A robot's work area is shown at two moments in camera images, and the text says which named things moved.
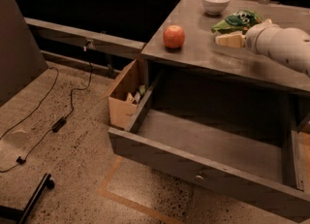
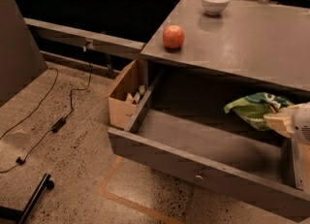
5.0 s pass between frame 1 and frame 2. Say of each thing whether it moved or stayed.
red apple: stayed
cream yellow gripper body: moved
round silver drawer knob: stayed
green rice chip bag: moved
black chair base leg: stayed
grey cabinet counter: stayed
